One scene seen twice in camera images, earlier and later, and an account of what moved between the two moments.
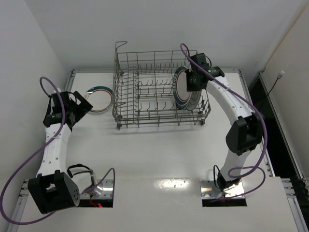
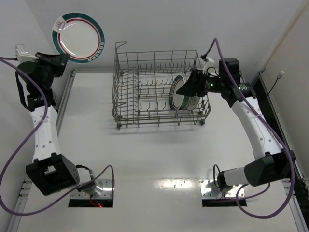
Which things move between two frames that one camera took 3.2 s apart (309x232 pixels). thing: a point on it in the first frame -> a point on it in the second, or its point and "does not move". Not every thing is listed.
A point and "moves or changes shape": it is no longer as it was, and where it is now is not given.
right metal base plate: x=209 y=190 does not move
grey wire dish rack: x=150 y=89 does not move
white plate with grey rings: x=194 y=99 does not move
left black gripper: x=78 y=104 -> x=48 y=60
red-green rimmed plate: x=181 y=97 moves or changes shape
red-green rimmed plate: x=101 y=98 -> x=80 y=35
